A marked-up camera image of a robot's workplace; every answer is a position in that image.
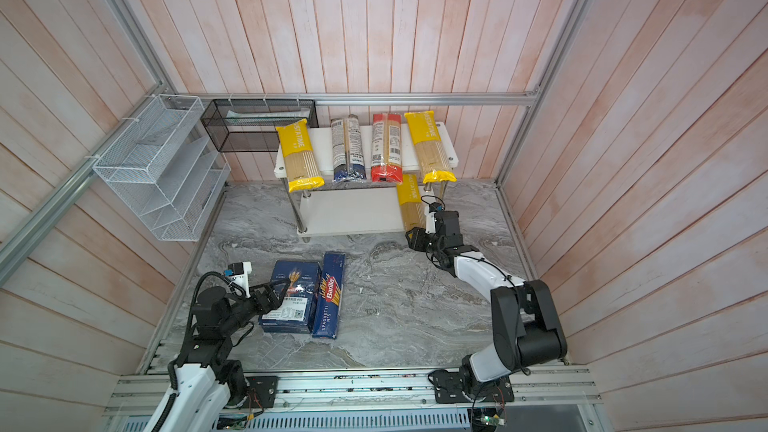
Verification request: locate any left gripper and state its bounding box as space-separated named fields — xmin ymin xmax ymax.
xmin=220 ymin=279 xmax=291 ymax=335

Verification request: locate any white two-tier shelf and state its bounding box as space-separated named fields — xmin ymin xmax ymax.
xmin=274 ymin=122 xmax=459 ymax=240

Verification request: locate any red spaghetti bag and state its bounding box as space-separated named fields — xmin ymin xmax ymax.
xmin=371 ymin=113 xmax=403 ymax=184

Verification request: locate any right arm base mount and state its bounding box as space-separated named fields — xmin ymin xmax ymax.
xmin=427 ymin=369 xmax=515 ymax=404

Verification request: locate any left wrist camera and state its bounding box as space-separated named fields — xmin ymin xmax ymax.
xmin=225 ymin=261 xmax=252 ymax=297

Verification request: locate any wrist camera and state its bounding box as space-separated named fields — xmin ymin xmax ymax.
xmin=425 ymin=202 xmax=445 ymax=234
xmin=225 ymin=261 xmax=252 ymax=297

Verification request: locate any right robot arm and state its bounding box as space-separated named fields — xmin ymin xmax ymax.
xmin=406 ymin=205 xmax=568 ymax=403

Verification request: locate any white wire mesh rack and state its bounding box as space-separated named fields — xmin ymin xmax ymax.
xmin=94 ymin=95 xmax=230 ymax=242

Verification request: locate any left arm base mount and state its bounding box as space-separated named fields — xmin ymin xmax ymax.
xmin=227 ymin=375 xmax=279 ymax=410

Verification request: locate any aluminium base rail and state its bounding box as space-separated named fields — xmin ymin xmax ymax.
xmin=103 ymin=365 xmax=602 ymax=416

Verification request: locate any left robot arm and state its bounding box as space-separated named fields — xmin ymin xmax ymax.
xmin=145 ymin=271 xmax=290 ymax=431

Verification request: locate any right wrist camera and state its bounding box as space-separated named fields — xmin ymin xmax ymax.
xmin=425 ymin=202 xmax=445 ymax=234

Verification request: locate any dark blue clear spaghetti bag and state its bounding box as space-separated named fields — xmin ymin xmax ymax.
xmin=331 ymin=114 xmax=367 ymax=183

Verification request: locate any yellow Pastatime spaghetti bag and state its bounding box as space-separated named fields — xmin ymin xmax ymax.
xmin=396 ymin=174 xmax=426 ymax=232
xmin=276 ymin=119 xmax=325 ymax=193
xmin=404 ymin=111 xmax=456 ymax=184

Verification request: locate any black wire mesh basket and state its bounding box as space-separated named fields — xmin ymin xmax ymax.
xmin=201 ymin=98 xmax=318 ymax=153

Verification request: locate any wide blue Barilla pasta box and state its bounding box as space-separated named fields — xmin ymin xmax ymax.
xmin=259 ymin=260 xmax=321 ymax=334

